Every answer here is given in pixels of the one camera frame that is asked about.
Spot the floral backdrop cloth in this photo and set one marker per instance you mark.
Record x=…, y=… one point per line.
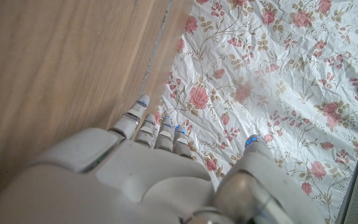
x=275, y=77

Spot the black backdrop frame pole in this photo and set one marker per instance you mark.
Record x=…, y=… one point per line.
x=350, y=189

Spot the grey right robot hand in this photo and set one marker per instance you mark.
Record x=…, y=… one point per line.
x=120, y=180

